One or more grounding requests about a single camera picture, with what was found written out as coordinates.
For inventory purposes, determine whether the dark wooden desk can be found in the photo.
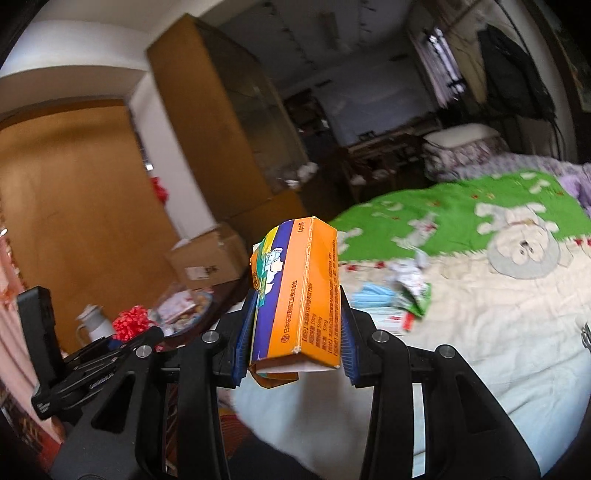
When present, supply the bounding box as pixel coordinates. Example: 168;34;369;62
342;131;444;204

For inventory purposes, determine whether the cartoon printed quilt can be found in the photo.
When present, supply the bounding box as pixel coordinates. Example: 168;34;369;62
217;168;591;480

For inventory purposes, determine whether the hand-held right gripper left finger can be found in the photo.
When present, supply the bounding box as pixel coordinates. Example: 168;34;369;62
51;288;259;480

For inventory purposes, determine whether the blue face mask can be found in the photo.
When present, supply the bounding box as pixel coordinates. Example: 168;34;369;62
351;284;398;310

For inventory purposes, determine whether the purple floral bedsheet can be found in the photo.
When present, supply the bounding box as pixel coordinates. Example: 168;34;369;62
434;152;591;208

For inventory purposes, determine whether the white medicine box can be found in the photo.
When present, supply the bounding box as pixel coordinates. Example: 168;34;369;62
369;309;419;333

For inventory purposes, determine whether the pink printed curtain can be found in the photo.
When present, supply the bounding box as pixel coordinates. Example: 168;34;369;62
0;226;65;444

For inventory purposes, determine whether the black jacket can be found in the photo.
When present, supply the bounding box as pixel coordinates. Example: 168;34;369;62
478;25;555;118

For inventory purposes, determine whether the tall wooden cabinet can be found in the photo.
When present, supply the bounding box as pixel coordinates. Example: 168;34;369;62
148;14;315;259

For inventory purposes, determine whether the orange cardboard box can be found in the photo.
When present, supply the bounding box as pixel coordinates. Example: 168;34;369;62
249;215;345;391

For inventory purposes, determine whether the dark framed painted panel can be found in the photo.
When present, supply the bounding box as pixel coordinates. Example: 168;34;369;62
531;0;591;116

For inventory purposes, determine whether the window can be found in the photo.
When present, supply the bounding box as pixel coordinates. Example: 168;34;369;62
416;28;467;102

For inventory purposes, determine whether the white pillow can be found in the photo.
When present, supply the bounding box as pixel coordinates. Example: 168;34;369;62
422;124;502;148

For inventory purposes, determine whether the green and white packet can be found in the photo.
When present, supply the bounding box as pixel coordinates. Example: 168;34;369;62
394;263;432;319

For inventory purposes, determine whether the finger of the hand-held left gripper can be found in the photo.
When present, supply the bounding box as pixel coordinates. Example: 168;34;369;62
88;325;164;370
62;337;122;363

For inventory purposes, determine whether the carved dark wooden dresser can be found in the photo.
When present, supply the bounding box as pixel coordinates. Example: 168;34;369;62
161;274;252;342

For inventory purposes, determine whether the brown cardboard box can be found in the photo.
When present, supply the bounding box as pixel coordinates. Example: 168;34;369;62
166;224;250;291

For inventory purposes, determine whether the white thermos jug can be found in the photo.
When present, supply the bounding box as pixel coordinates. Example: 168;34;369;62
76;305;116;344

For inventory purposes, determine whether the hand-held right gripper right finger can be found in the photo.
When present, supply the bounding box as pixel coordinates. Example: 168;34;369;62
339;286;541;480

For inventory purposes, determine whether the blue plate of snacks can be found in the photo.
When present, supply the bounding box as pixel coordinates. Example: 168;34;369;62
152;288;215;333

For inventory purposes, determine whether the beige coat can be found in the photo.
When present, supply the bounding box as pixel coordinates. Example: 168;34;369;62
450;18;490;102

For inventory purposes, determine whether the folded floral quilt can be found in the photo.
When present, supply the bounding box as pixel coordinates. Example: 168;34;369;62
422;136;509;181

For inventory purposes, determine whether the red gift bow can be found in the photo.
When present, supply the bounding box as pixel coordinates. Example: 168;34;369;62
113;305;160;342

